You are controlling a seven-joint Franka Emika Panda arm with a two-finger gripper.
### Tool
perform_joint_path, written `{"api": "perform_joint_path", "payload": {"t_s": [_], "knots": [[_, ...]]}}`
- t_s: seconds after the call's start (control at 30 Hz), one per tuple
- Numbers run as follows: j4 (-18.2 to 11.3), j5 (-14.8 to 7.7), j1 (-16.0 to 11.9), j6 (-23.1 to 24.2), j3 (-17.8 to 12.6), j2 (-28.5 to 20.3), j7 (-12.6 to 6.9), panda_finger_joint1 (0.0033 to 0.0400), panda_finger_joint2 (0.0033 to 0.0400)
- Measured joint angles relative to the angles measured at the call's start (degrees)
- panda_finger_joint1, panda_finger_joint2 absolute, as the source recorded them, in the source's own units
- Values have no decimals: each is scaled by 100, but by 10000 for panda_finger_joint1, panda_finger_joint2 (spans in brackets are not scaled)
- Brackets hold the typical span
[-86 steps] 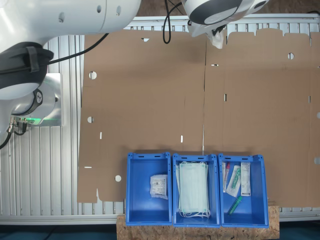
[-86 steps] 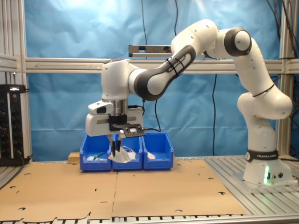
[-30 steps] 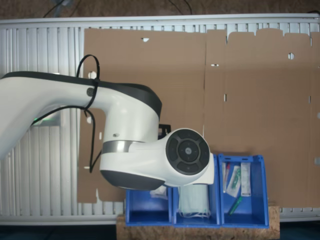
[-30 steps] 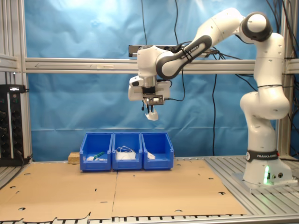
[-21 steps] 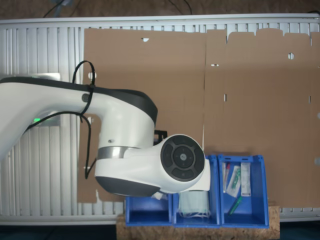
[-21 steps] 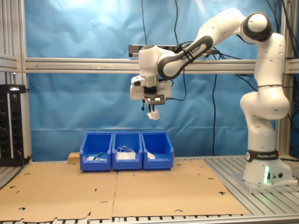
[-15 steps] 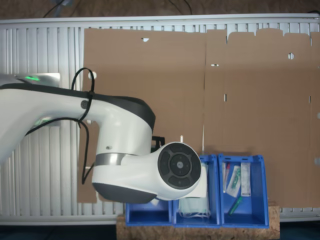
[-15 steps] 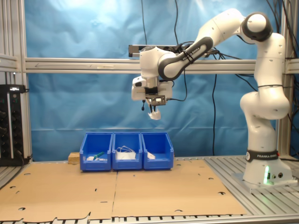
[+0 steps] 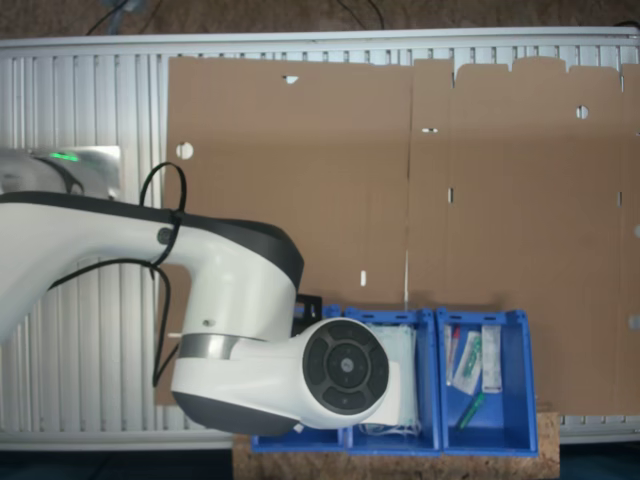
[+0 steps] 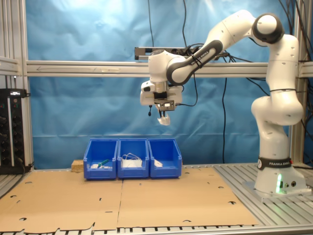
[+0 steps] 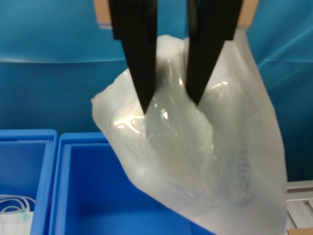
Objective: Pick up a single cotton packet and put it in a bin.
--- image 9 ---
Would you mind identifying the light green face mask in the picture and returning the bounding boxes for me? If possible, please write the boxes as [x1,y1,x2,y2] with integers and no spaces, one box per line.
[366,321,418,351]
[372,327,421,435]

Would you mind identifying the red-capped tube in packet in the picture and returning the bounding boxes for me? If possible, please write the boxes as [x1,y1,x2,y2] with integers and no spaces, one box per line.
[444,323,462,387]

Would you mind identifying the blue plastic bin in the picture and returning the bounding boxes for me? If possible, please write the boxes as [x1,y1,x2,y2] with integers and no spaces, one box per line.
[343,306,442,456]
[435,307,539,457]
[249,302,347,454]

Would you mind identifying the brown cardboard sheet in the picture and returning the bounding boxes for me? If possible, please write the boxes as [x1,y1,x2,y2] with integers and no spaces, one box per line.
[153,54,640,416]

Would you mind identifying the green syringe in clear packet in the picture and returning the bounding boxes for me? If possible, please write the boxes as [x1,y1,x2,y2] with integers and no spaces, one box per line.
[451,329,484,394]

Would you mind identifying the long white printed packet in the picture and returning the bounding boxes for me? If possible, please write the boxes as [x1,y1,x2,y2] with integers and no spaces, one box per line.
[480,323,503,395]

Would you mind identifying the loose green capped needle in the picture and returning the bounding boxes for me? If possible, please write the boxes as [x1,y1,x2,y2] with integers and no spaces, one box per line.
[455,391,487,432]

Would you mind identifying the chipboard wood plank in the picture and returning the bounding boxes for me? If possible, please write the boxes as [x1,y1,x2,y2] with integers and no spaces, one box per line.
[232,410,561,480]

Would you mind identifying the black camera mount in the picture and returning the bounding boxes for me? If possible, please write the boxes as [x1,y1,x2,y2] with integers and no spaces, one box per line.
[293,294,324,327]

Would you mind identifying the black camera cable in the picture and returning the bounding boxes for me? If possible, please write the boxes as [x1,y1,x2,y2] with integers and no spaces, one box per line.
[47,160,189,389]

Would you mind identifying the black floor cable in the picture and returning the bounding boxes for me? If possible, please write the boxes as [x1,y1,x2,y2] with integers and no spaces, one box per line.
[335,0,387,29]
[85,0,127,37]

